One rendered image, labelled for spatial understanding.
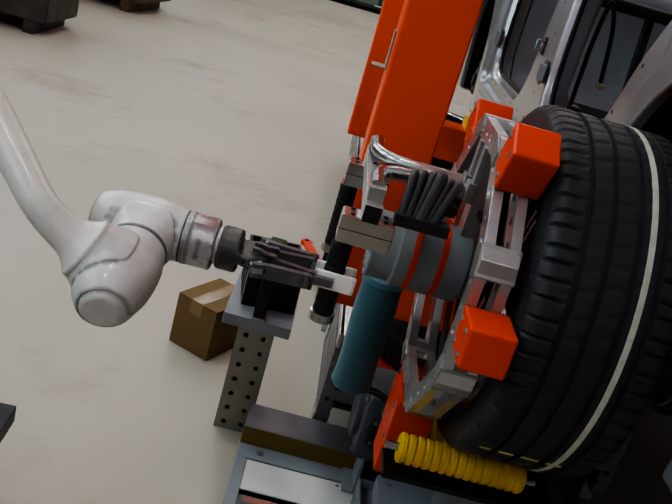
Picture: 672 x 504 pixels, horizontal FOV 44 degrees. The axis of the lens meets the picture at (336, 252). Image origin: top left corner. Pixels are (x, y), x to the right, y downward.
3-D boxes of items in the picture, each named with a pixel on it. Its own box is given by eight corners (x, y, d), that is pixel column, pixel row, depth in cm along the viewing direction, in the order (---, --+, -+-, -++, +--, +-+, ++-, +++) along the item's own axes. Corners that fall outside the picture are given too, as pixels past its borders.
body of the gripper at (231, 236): (217, 256, 144) (269, 270, 145) (208, 275, 136) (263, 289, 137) (227, 217, 142) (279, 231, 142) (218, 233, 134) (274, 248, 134)
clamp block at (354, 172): (385, 196, 168) (393, 172, 166) (342, 184, 167) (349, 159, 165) (385, 189, 172) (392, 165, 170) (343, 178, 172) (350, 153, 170)
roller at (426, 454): (531, 504, 157) (542, 479, 154) (381, 464, 155) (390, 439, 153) (526, 485, 162) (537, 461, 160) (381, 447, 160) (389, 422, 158)
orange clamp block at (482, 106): (508, 143, 165) (514, 107, 169) (470, 133, 164) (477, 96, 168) (497, 161, 171) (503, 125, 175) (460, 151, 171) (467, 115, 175)
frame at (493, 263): (443, 473, 141) (558, 172, 122) (405, 463, 140) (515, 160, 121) (425, 332, 192) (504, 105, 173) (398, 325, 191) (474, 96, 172)
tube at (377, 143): (468, 197, 153) (487, 143, 149) (367, 169, 152) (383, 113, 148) (459, 172, 169) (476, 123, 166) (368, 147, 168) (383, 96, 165)
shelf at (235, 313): (288, 340, 204) (291, 329, 203) (221, 322, 203) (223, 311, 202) (303, 275, 244) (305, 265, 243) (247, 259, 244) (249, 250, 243)
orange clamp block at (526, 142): (538, 202, 133) (561, 166, 125) (491, 188, 132) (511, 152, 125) (540, 169, 137) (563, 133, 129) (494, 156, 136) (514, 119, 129)
